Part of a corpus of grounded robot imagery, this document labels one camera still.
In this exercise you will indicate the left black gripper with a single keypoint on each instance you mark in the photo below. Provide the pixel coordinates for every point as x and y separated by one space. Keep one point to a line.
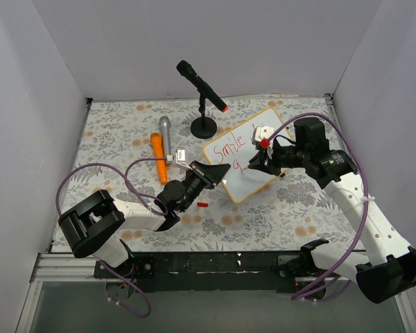
204 175

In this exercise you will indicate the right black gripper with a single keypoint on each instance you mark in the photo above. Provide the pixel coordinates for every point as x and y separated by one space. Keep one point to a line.
267 158

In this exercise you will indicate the yellow framed whiteboard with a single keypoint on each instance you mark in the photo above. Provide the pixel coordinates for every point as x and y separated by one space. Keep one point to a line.
235 147

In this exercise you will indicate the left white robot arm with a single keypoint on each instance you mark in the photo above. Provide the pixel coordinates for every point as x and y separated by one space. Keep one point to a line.
90 226

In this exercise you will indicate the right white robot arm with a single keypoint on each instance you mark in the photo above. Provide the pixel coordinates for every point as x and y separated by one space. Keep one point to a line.
379 260

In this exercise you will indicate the black microphone stand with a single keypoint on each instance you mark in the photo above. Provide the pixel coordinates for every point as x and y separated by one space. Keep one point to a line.
203 127

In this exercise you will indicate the floral table mat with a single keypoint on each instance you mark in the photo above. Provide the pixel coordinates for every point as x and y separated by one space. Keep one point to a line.
286 214

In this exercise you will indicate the silver microphone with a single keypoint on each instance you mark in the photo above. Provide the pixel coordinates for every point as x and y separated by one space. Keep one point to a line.
165 127

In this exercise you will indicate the black microphone orange tip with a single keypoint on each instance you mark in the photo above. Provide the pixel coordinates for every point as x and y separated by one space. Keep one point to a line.
187 71

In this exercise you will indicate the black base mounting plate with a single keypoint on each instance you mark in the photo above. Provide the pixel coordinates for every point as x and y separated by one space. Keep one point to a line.
278 271

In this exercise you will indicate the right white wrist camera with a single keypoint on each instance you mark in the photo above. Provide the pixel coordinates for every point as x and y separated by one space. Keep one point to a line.
261 139

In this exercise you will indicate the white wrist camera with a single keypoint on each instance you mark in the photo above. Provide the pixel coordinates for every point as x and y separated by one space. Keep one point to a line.
261 139
180 159

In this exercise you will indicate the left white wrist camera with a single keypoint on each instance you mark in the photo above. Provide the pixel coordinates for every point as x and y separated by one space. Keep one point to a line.
180 159

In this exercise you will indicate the aluminium frame rail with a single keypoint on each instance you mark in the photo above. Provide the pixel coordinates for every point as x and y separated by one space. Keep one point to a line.
63 268

